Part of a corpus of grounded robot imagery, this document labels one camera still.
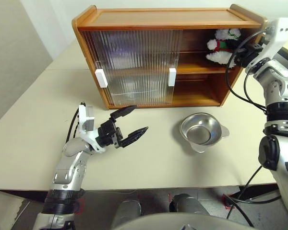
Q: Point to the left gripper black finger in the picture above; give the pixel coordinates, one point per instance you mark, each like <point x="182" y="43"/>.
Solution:
<point x="134" y="136"/>
<point x="123" y="112"/>

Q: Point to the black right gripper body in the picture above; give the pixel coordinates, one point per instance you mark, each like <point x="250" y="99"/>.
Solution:
<point x="248" y="54"/>

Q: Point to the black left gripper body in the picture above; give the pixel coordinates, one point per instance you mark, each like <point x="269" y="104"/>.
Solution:
<point x="109" y="134"/>

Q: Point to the white and black plush toy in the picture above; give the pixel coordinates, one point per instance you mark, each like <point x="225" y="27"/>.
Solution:
<point x="218" y="56"/>

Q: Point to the purple tissue pack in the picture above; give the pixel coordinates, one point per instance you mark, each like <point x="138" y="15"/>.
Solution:
<point x="121" y="54"/>

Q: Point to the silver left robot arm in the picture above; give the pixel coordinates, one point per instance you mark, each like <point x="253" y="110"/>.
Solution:
<point x="69" y="167"/>

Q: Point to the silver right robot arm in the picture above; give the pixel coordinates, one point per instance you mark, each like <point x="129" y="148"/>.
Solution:
<point x="278" y="81"/>

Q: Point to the wooden cabinet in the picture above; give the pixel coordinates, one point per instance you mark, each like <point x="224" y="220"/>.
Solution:
<point x="158" y="18"/>

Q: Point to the ribbed glass sliding door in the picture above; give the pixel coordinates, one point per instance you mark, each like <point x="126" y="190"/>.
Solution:
<point x="179" y="43"/>
<point x="91" y="60"/>

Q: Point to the stainless steel bowl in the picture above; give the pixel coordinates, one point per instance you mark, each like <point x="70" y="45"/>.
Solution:
<point x="201" y="134"/>

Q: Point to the grey rounded robot leg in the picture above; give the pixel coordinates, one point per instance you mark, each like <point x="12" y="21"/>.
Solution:
<point x="188" y="203"/>
<point x="128" y="213"/>

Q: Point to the silver robot torso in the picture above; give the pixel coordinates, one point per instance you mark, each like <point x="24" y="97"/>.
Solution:
<point x="182" y="221"/>

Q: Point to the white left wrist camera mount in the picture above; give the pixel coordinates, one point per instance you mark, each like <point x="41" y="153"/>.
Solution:
<point x="85" y="124"/>

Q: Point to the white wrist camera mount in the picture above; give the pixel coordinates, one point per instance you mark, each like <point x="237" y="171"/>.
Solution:
<point x="276" y="38"/>
<point x="85" y="124"/>

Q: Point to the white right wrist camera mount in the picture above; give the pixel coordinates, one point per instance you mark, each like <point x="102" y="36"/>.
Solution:
<point x="276" y="38"/>

